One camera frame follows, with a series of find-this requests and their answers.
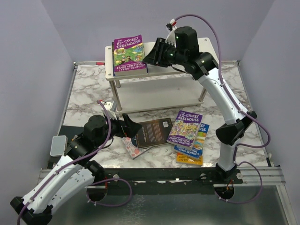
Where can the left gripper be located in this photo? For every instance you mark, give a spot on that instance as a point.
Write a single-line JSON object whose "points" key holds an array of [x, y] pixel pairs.
{"points": [[127, 128]]}

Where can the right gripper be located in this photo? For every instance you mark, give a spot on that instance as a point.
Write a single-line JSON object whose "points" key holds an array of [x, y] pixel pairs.
{"points": [[154, 56]]}

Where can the purple 117-Storey Treehouse book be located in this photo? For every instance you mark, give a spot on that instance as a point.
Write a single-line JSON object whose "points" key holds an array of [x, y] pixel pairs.
{"points": [[128, 42]]}

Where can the purple 52-Storey Treehouse book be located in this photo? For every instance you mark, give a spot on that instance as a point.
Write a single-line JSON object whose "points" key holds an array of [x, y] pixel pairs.
{"points": [[185, 129]]}

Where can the blue 91-Storey Treehouse book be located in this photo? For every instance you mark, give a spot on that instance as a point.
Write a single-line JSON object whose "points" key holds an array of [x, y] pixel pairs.
{"points": [[197, 149]]}

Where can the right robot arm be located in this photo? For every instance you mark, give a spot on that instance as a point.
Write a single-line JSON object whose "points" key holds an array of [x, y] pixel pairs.
{"points": [[181, 47]]}

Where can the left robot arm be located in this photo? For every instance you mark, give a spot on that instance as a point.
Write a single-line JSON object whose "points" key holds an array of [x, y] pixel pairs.
{"points": [[74, 170]]}

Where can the black hardcover book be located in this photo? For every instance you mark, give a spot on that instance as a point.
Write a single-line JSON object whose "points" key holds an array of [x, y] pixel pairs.
{"points": [[153, 133]]}

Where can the floral pink notebook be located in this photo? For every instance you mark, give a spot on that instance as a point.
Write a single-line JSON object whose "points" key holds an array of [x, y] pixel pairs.
{"points": [[131, 147]]}

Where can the blue Animal Farm book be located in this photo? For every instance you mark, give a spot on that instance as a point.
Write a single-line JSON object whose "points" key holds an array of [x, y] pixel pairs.
{"points": [[128, 61]]}

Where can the yellow 130-Storey Treehouse book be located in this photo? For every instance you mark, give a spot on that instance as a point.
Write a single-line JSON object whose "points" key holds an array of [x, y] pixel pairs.
{"points": [[189, 160]]}

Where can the grey rectangular box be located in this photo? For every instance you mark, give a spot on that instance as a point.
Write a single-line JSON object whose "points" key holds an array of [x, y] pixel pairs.
{"points": [[58, 145]]}

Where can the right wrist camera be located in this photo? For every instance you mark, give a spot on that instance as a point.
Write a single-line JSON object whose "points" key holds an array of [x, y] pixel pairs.
{"points": [[171, 27]]}

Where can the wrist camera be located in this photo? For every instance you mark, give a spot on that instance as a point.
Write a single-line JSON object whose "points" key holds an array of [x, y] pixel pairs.
{"points": [[171, 27], [110, 107]]}

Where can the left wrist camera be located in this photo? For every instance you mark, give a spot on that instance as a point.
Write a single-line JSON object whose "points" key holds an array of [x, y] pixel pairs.
{"points": [[110, 107]]}

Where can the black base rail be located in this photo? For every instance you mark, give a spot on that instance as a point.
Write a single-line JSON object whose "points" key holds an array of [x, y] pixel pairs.
{"points": [[164, 181]]}

